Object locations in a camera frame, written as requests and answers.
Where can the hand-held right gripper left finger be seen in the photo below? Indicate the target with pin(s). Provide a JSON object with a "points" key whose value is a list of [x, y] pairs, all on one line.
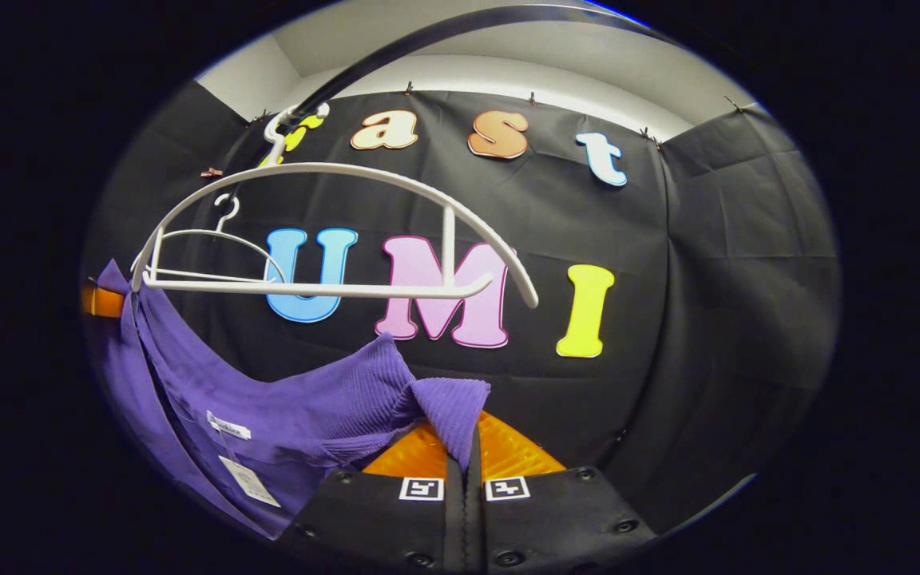
{"points": [[380, 519]]}

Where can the large white clothes hanger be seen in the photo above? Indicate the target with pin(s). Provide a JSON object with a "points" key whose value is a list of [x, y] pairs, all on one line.
{"points": [[308, 288]]}

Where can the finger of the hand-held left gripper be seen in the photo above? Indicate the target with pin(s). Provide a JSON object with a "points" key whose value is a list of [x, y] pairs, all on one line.
{"points": [[105, 303]]}

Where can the black clothes rack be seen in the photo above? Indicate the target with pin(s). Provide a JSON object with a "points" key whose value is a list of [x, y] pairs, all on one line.
{"points": [[364, 69]]}

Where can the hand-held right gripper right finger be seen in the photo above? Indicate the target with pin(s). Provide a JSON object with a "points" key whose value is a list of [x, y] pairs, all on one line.
{"points": [[556, 519]]}

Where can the small white clothes hanger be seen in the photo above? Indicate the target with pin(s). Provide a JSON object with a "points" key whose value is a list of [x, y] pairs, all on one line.
{"points": [[204, 231]]}

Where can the purple knit top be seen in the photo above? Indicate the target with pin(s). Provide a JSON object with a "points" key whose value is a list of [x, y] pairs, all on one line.
{"points": [[308, 415]]}

